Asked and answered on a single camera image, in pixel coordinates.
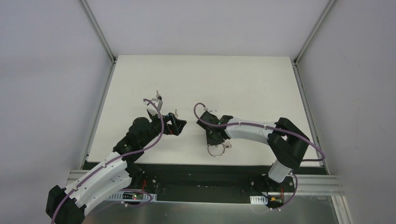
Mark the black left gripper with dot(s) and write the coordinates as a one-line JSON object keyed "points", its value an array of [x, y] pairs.
{"points": [[168, 124]]}

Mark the key with black head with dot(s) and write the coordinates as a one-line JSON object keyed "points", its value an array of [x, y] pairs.
{"points": [[158, 98]]}

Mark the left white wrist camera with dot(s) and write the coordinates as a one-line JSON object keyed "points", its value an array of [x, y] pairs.
{"points": [[154, 106]]}

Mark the silver metal binder keyring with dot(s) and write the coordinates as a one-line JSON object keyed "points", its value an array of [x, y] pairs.
{"points": [[218, 150]]}

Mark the aluminium frame post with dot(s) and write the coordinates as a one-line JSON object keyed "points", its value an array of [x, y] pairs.
{"points": [[97, 30], [315, 30]]}

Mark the left white controller board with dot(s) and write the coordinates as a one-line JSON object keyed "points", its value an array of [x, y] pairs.
{"points": [[131, 197]]}

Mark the left aluminium frame post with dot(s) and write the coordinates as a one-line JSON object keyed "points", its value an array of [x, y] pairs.
{"points": [[97, 30]]}

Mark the white controller board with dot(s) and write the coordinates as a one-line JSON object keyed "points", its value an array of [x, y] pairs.
{"points": [[131, 197], [271, 203]]}

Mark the right aluminium frame post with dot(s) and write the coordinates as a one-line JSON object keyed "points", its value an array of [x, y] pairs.
{"points": [[315, 30]]}

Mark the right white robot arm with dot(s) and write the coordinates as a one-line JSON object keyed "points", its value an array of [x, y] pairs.
{"points": [[286, 141]]}

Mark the black metal base rail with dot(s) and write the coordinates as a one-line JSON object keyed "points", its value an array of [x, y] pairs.
{"points": [[207, 183]]}

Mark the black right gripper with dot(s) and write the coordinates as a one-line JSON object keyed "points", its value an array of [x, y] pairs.
{"points": [[209, 124]]}

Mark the right white controller board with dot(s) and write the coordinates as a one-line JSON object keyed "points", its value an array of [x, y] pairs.
{"points": [[271, 203]]}

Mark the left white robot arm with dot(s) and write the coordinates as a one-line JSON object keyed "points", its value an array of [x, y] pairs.
{"points": [[72, 203]]}

